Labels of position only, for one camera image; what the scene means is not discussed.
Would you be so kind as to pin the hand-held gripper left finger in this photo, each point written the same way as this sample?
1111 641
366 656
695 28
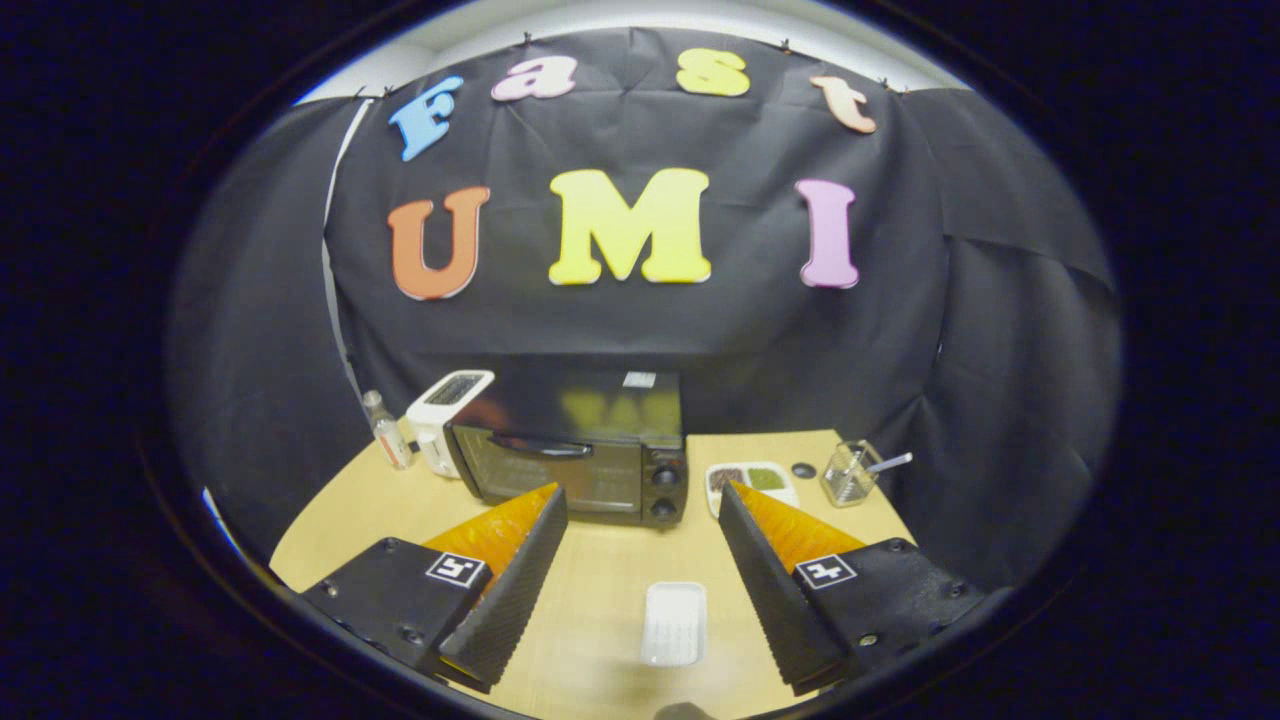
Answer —
515 590

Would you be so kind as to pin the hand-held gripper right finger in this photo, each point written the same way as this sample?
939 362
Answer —
775 590

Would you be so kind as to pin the black toaster oven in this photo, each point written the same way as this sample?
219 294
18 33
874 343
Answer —
600 480

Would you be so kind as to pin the white toaster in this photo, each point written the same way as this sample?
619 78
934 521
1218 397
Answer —
440 420

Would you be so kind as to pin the white rectangular tray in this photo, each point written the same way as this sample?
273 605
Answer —
673 625

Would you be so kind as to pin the white divided dish of grains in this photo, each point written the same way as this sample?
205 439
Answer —
765 478

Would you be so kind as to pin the small black disc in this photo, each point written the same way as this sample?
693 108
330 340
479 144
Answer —
803 470

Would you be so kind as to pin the clear utensil holder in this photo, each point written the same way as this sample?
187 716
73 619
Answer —
848 478

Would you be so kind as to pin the clear plastic bottle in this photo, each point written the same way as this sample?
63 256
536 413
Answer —
390 440

